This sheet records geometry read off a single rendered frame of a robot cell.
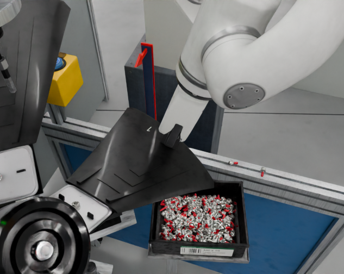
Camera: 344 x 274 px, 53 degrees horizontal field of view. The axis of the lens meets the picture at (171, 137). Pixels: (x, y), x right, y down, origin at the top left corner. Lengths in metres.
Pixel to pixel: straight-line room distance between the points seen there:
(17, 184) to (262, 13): 0.35
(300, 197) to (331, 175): 1.18
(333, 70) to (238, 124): 0.70
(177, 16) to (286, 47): 0.62
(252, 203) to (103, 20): 2.43
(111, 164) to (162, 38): 0.53
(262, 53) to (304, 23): 0.05
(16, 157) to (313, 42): 0.36
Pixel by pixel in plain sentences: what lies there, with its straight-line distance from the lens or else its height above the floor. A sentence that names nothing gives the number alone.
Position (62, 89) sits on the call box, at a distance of 0.88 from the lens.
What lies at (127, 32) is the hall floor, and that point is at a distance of 2.99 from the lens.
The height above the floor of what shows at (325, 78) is 0.13.
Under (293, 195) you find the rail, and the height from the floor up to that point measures 0.83.
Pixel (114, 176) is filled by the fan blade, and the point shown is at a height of 1.14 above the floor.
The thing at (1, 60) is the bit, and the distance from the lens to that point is 0.36.
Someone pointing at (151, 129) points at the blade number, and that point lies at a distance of 0.67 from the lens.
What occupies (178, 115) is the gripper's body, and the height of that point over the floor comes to 1.22.
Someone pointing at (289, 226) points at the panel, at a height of 0.64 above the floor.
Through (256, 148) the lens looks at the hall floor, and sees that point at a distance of 2.11.
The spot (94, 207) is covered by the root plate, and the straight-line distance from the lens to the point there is 0.52.
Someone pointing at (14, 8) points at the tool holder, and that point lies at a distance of 0.32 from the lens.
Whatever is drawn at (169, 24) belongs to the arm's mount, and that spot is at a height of 1.08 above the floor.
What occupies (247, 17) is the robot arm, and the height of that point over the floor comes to 1.39.
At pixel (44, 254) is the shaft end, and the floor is 1.22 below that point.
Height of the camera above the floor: 1.59
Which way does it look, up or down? 49 degrees down
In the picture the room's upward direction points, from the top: straight up
